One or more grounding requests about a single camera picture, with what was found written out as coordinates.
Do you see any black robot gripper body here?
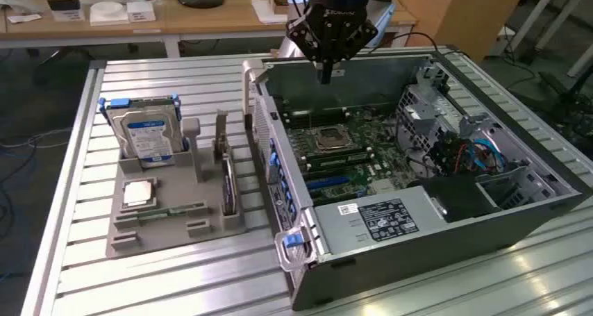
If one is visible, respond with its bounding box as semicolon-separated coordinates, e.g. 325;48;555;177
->
306;0;373;65

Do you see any white open box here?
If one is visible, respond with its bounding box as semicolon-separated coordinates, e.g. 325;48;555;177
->
251;0;293;24

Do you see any wooden desk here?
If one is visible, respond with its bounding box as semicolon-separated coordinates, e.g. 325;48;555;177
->
0;0;420;58

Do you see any wooden cabinet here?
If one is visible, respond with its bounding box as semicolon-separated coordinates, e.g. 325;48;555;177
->
392;0;531;62

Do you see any RAM slot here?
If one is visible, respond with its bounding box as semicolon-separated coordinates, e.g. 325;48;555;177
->
281;108;352;128

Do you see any metal disk bay cage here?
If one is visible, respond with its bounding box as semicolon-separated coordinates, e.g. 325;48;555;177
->
396;65;468;178

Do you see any CPU socket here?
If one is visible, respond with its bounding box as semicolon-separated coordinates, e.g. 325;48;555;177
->
313;126;348;154

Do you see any small white box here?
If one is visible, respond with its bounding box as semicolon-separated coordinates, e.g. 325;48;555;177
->
126;0;158;24

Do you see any installed RAM stick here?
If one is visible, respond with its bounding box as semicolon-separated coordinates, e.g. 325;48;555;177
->
305;149;373;171

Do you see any green motherboard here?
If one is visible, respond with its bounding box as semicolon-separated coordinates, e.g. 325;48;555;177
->
277;97;434;206

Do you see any white tape holder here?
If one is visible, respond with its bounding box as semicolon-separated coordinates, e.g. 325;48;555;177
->
87;1;130;28

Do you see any blue expansion slot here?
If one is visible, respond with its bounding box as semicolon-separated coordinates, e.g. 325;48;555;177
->
305;175;353;190

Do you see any graphics card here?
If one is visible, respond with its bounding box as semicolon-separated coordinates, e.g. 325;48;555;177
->
211;108;241;217

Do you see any hard disk with blue carrier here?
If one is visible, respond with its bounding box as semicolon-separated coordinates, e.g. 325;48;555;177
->
95;93;183;168

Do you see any black and white box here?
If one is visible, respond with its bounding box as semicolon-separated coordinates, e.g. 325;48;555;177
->
47;0;89;22

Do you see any grey power supply unit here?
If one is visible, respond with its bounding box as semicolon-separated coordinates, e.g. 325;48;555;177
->
310;186;449;255

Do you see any silver CPU chip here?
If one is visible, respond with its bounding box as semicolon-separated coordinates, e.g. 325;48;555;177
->
122;181;158;208

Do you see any green RAM stick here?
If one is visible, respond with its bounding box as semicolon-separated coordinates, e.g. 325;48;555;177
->
135;206;206;222

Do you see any white paper label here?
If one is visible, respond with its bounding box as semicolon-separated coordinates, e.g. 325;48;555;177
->
6;13;43;24

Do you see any grey parts rack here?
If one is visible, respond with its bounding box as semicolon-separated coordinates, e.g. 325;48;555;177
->
105;117;246;258

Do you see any open grey PC case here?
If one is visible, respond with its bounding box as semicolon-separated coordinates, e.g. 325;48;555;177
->
242;46;585;313

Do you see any black cable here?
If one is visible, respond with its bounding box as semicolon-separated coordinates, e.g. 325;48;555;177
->
380;31;441;52

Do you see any white table frame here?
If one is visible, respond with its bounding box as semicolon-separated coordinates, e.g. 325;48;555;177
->
507;0;593;78

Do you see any blue wire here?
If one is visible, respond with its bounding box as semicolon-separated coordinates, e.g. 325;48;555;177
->
466;138;504;173

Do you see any clear case handle blue latch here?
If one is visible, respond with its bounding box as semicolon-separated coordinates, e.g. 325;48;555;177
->
274;224;321;272

